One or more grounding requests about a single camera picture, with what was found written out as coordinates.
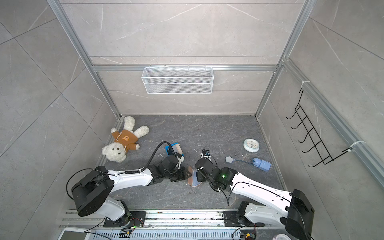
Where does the tan leather card holder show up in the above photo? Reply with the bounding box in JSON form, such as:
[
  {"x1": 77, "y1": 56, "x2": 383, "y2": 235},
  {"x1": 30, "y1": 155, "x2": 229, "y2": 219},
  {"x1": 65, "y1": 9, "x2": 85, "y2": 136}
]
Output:
[{"x1": 188, "y1": 166, "x2": 201, "y2": 187}]

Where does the blue dish brush toy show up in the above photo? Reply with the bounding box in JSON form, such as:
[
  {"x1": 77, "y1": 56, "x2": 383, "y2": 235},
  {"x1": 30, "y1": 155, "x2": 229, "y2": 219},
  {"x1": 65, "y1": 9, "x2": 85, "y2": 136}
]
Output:
[{"x1": 225, "y1": 157, "x2": 271, "y2": 172}]

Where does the blue card box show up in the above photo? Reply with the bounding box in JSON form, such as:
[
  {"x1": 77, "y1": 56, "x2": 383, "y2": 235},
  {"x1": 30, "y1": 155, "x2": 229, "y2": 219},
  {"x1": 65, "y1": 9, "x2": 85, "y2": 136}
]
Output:
[{"x1": 165, "y1": 145, "x2": 176, "y2": 157}]

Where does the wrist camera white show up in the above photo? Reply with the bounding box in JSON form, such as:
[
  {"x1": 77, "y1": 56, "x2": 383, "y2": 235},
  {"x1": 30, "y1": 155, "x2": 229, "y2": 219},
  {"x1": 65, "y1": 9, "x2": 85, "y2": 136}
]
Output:
[
  {"x1": 176, "y1": 153, "x2": 185, "y2": 169},
  {"x1": 202, "y1": 149, "x2": 211, "y2": 160}
]

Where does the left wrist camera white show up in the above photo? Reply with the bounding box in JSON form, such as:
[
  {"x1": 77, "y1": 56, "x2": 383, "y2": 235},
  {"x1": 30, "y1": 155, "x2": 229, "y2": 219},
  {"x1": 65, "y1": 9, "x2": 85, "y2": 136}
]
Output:
[{"x1": 176, "y1": 153, "x2": 185, "y2": 169}]

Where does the pink white round object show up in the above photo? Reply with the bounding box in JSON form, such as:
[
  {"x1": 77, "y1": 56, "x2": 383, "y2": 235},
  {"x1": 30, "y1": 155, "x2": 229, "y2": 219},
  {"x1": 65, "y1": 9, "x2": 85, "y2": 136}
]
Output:
[{"x1": 273, "y1": 234, "x2": 292, "y2": 240}]

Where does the stack of credit cards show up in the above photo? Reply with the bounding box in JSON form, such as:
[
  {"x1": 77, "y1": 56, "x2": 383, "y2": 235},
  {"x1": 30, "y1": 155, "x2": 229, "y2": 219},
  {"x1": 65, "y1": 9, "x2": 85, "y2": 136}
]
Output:
[{"x1": 172, "y1": 143, "x2": 183, "y2": 155}]

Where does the white wire mesh basket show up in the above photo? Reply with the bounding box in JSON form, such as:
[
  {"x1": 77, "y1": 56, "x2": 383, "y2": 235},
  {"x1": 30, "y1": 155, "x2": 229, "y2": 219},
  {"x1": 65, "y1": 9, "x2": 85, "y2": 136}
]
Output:
[{"x1": 142, "y1": 67, "x2": 214, "y2": 95}]

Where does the white round clock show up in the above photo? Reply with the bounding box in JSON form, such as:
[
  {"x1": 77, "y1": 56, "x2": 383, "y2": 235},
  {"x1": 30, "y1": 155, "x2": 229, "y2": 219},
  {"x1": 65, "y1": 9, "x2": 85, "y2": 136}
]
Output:
[{"x1": 243, "y1": 139, "x2": 260, "y2": 153}]

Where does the aluminium rail front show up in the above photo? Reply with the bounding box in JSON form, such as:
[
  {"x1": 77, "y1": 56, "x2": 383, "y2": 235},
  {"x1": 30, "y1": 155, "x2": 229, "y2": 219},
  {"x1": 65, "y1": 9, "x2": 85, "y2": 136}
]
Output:
[{"x1": 59, "y1": 207, "x2": 299, "y2": 240}]

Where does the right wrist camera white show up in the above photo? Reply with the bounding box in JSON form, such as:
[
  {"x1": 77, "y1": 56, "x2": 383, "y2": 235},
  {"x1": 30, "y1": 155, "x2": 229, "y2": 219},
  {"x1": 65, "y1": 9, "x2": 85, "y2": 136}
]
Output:
[{"x1": 202, "y1": 149, "x2": 211, "y2": 160}]

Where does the black wire hook rack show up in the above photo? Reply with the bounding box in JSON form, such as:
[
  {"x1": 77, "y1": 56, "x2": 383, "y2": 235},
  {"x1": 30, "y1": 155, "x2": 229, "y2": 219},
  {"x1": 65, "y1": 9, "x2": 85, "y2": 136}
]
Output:
[{"x1": 286, "y1": 89, "x2": 353, "y2": 168}]

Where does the white tablet device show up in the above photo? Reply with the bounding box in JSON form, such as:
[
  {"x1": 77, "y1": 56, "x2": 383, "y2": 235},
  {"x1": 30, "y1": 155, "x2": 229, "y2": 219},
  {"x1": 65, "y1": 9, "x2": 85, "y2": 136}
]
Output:
[{"x1": 58, "y1": 227, "x2": 91, "y2": 240}]

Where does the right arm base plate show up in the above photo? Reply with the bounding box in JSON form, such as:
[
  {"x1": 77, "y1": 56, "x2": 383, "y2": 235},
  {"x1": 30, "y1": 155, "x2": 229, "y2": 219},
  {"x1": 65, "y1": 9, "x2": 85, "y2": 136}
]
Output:
[{"x1": 222, "y1": 211, "x2": 265, "y2": 227}]

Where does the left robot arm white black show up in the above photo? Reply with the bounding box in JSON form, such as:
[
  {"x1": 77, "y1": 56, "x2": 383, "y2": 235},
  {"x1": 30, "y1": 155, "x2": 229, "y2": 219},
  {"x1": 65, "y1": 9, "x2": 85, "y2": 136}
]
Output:
[{"x1": 66, "y1": 141, "x2": 192, "y2": 222}]

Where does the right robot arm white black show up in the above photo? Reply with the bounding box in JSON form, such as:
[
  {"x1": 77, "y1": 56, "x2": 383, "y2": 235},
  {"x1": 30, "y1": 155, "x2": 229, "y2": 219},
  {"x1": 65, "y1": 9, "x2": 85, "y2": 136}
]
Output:
[{"x1": 195, "y1": 158, "x2": 315, "y2": 240}]

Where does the white teddy bear brown shirt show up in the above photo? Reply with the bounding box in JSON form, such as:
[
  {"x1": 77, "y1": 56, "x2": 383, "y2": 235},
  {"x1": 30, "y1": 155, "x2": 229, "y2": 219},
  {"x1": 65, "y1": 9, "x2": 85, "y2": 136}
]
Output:
[{"x1": 102, "y1": 116, "x2": 150, "y2": 163}]

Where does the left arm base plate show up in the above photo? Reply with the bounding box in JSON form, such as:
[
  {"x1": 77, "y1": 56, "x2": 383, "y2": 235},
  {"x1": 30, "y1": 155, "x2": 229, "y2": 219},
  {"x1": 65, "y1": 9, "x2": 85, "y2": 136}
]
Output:
[{"x1": 103, "y1": 211, "x2": 147, "y2": 228}]

